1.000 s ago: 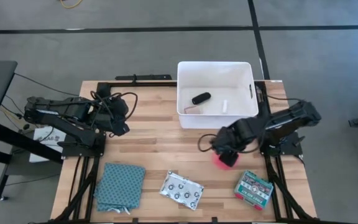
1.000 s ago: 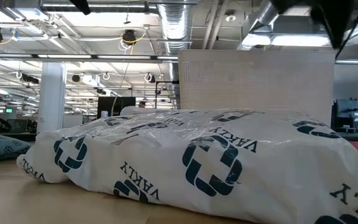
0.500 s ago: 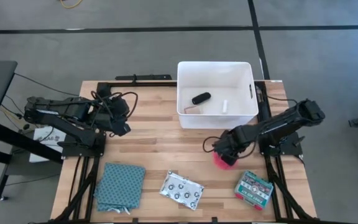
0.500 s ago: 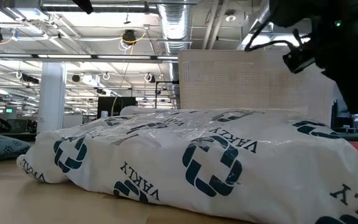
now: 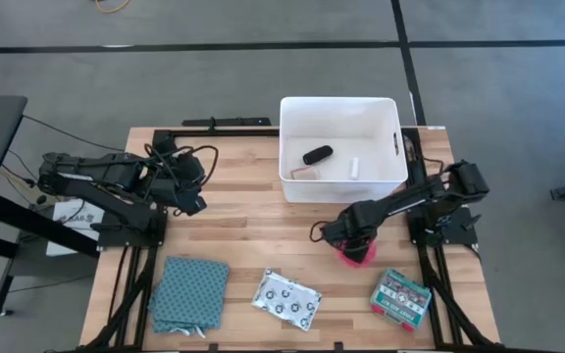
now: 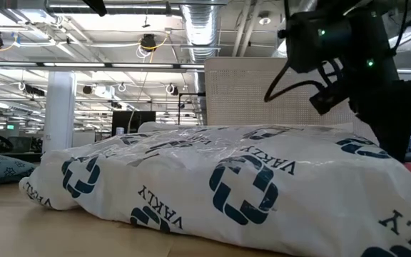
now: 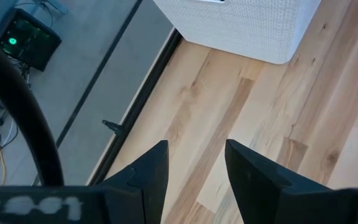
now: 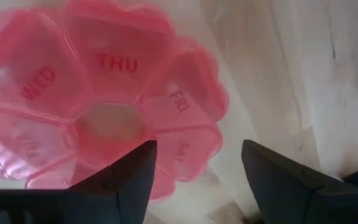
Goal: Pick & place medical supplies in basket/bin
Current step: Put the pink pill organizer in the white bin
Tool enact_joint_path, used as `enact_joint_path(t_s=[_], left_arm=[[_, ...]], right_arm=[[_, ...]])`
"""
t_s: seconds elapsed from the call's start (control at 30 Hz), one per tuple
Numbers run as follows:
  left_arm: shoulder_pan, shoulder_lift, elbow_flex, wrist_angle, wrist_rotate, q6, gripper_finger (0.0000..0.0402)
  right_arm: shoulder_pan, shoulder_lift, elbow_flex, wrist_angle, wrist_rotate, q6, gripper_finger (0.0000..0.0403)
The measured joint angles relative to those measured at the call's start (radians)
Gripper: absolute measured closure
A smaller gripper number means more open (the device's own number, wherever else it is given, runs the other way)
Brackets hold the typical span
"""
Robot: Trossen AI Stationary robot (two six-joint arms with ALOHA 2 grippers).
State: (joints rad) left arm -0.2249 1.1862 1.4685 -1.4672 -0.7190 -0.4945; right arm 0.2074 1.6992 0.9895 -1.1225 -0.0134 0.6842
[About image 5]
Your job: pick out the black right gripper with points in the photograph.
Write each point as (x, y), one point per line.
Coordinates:
(356, 230)

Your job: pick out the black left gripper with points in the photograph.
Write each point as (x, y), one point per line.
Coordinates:
(172, 188)

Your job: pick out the pink round item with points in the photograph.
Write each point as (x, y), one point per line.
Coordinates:
(345, 260)

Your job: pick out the green boxed packet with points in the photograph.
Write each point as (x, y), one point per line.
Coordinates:
(400, 299)

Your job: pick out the white pouch with cross print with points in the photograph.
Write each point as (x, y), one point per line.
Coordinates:
(287, 299)

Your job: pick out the small white roll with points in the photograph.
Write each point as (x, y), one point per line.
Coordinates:
(355, 169)

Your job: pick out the tan packet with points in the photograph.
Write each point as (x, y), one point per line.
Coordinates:
(304, 173)

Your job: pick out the black oblong item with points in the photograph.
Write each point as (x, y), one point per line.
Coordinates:
(318, 155)

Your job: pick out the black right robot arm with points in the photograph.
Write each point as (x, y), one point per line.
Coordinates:
(410, 198)

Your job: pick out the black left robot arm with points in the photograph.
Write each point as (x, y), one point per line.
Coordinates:
(111, 201)

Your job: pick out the white plastic bin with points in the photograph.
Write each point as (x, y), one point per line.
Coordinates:
(341, 122)

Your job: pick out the black flat bar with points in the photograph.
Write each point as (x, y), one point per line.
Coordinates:
(228, 121)

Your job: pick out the blue patterned folded cloth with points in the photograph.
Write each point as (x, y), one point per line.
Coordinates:
(189, 294)

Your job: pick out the white printed box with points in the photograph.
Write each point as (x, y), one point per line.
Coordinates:
(74, 216)

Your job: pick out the black aluminium table frame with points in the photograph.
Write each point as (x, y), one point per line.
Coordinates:
(223, 132)

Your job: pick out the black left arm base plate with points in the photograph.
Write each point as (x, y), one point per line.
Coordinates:
(116, 237)

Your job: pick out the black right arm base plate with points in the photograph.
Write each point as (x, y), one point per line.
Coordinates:
(459, 230)

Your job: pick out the black desk leg frame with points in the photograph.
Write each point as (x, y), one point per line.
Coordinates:
(42, 228)

